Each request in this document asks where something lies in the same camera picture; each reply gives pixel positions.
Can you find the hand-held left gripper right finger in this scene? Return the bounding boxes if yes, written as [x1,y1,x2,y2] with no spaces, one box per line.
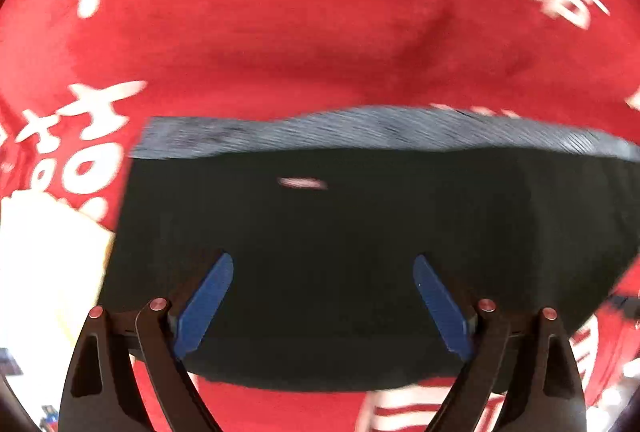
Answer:
[413,254,587,432]

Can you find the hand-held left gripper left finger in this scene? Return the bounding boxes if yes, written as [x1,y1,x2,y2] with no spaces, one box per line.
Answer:
[59,253,235,432]

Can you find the black pants with grey waistband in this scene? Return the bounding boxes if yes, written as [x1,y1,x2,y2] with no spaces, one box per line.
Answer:
[97,104,640,393]

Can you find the white cloth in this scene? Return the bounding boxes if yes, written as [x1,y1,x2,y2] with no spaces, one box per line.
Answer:
[0,191,117,365]

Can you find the small dark object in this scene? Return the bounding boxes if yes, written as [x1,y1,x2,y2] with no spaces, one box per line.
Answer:
[0,348,22,376]

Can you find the red printed blanket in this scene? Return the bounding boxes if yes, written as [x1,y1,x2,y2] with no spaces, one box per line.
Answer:
[0,0,640,432]

